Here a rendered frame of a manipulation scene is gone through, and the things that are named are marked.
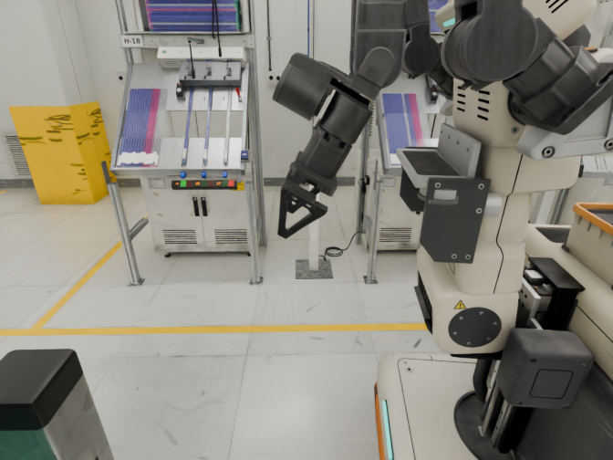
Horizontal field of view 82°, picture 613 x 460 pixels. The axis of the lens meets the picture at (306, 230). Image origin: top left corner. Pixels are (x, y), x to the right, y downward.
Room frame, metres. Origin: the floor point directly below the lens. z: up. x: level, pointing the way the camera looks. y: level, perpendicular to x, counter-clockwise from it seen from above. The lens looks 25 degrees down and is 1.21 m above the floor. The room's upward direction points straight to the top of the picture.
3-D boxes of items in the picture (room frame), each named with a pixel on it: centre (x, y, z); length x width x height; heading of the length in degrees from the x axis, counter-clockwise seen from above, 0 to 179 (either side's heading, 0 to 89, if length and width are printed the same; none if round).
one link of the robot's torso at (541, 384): (0.62, -0.40, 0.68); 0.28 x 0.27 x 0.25; 175
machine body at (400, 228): (2.49, -0.76, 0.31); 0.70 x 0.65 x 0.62; 91
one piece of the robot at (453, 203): (0.70, -0.28, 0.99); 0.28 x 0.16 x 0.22; 175
